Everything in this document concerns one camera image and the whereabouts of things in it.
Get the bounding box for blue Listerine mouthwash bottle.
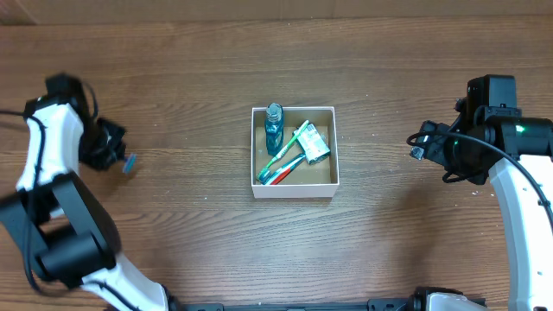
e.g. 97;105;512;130
264;103;284;156

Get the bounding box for pink cardboard box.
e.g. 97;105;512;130
250;105;340;200

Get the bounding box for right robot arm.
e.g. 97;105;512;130
406;74;552;310

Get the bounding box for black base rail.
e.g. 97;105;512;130
175;297;425;311

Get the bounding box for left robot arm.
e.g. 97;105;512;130
1;73;182;311

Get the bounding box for green toothbrush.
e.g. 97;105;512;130
257;120;309;181

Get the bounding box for green soap bar package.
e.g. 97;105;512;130
297;124;331;165

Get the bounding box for small toothpaste tube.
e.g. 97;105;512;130
262;154;306;185

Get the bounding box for blue razor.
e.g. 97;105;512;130
122;153;137;174

